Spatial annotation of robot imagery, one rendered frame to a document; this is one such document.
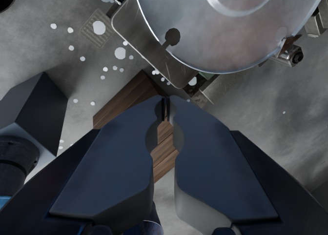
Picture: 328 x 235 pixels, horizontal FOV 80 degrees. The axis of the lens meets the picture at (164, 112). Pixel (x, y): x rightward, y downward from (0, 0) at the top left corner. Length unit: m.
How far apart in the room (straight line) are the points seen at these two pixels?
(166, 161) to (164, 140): 0.14
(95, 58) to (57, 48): 0.17
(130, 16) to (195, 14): 0.08
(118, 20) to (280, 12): 0.23
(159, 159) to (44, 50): 0.74
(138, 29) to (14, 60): 0.92
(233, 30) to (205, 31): 0.04
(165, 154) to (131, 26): 0.81
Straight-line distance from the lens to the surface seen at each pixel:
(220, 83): 0.52
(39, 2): 1.06
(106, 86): 1.13
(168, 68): 0.29
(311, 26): 0.52
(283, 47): 0.38
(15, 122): 0.73
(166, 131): 0.91
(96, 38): 0.89
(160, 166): 1.05
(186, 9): 0.28
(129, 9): 0.26
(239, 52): 0.34
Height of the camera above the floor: 1.04
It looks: 54 degrees down
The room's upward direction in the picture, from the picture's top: 149 degrees clockwise
